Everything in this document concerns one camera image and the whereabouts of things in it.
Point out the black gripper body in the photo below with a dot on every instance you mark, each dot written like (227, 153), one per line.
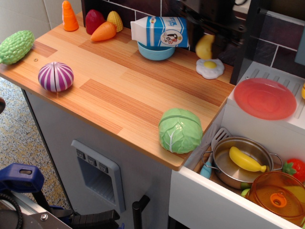
(218, 15)

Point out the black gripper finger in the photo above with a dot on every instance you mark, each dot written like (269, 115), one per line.
(222, 46)
(195, 31)

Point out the yellow toy potato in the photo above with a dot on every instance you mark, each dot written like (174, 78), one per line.
(203, 48)

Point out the red plastic plate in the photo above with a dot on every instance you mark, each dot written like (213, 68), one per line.
(265, 99)

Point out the toy fried egg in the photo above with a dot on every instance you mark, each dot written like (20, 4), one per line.
(210, 69)

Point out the blue white milk carton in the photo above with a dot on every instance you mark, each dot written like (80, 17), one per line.
(160, 31)

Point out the light blue bowl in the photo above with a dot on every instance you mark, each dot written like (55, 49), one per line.
(155, 53)

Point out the yellow toy corn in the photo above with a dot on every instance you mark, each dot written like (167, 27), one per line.
(115, 19)

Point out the lying orange toy carrot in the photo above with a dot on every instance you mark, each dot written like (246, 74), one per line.
(104, 32)

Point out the grey slotted spatula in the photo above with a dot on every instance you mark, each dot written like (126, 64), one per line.
(220, 135)

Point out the yellow toy at right edge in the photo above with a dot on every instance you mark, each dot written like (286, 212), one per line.
(303, 91)

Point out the green toy cabbage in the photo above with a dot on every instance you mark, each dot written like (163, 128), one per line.
(180, 131)

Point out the dark red toy vegetable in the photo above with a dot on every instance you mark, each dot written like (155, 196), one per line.
(93, 20)

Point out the yellow toy banana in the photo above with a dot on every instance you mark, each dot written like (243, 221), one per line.
(244, 161)

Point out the upright orange toy carrot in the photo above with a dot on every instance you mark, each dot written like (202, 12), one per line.
(68, 17)

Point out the red toy strawberry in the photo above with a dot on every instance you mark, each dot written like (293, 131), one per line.
(296, 168)

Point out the purple striped toy onion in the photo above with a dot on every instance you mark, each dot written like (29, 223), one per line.
(56, 77)

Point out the green toy piece in sink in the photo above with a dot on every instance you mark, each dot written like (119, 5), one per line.
(245, 189)

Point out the orange transparent lid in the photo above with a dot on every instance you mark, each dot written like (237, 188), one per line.
(281, 194)

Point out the grey ice dispenser panel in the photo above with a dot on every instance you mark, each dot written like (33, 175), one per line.
(101, 176)

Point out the green toy bitter gourd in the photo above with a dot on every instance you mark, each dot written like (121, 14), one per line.
(16, 46)

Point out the black ribbed clamp grip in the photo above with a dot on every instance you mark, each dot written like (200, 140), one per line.
(103, 220)

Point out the blue clamp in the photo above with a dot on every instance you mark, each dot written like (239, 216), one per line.
(21, 178)

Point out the light blue utensil handle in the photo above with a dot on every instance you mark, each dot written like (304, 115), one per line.
(206, 170)

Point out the black door handle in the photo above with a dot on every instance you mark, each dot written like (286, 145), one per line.
(137, 209)

